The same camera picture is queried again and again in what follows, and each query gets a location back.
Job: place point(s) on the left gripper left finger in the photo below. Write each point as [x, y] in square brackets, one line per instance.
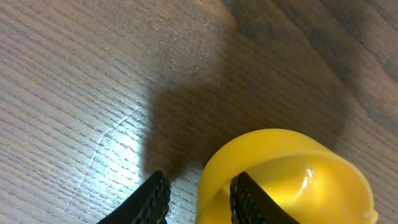
[149, 203]

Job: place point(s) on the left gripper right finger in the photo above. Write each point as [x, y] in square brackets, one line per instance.
[250, 204]

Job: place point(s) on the yellow measuring scoop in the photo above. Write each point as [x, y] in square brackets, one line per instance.
[308, 181]

